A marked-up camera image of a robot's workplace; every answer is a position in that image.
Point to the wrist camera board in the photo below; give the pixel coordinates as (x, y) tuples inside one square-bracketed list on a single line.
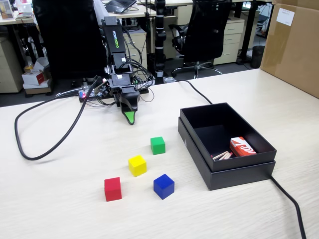
[(103, 87)]

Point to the black mesh chair chrome base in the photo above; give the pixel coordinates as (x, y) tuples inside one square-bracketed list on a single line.
[(207, 32)]

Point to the white shipping label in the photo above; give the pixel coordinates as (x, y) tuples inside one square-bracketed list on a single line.
[(285, 16)]

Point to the black waste bin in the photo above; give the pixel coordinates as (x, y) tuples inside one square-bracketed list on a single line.
[(258, 56)]

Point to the black pole white rings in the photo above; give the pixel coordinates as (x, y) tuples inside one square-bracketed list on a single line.
[(159, 44)]

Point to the yellow wooden cube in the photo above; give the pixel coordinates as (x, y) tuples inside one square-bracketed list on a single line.
[(137, 166)]

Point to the blue wooden cube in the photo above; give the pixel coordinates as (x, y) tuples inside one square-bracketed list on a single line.
[(163, 187)]

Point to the black laptop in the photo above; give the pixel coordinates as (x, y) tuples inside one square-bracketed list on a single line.
[(119, 5)]

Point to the orange white matchbox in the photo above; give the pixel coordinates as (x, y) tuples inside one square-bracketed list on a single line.
[(243, 147)]

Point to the green wooden cube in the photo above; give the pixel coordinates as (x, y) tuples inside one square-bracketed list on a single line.
[(157, 147)]

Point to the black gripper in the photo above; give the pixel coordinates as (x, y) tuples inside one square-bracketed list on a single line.
[(121, 81)]

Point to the black open box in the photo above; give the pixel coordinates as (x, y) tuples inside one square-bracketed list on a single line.
[(236, 178)]

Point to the wooden match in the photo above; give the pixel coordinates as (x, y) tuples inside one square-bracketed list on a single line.
[(222, 155), (219, 154), (228, 156)]

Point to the black cardboard box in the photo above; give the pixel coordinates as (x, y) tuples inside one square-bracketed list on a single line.
[(249, 129)]

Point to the white red small carton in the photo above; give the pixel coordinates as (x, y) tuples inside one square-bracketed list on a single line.
[(36, 77)]

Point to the small white desk box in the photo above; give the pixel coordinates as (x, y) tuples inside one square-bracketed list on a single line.
[(25, 9)]

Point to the beige drawer cabinet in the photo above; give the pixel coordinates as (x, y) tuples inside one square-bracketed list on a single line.
[(230, 42), (135, 49), (10, 67)]

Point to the framed desk picture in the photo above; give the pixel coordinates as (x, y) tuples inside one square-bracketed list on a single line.
[(6, 9)]

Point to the pink lit controller board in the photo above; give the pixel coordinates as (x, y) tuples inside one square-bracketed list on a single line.
[(82, 94)]

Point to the large brown cardboard box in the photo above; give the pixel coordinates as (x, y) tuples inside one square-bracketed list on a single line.
[(294, 49)]

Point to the red wooden cube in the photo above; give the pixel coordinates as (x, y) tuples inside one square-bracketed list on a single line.
[(113, 189)]

